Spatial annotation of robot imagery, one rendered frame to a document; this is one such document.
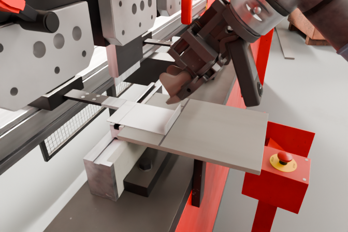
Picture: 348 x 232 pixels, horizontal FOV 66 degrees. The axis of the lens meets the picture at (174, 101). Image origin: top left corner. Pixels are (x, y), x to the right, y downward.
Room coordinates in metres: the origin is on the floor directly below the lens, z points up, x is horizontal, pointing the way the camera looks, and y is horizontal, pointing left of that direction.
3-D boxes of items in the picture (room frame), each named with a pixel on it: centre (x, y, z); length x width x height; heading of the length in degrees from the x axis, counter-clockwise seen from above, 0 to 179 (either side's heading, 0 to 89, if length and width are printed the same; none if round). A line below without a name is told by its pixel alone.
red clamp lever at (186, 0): (0.62, -0.02, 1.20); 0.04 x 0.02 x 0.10; 69
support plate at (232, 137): (0.44, -0.05, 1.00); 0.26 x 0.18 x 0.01; 69
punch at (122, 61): (0.49, 0.09, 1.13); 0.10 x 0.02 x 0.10; 159
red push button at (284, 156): (0.56, -0.31, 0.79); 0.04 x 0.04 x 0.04
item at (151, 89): (0.53, 0.08, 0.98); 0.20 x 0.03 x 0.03; 159
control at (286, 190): (0.61, -0.32, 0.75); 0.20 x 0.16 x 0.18; 153
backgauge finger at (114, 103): (0.56, 0.24, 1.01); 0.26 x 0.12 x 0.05; 69
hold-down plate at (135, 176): (0.51, 0.02, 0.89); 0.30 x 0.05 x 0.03; 159
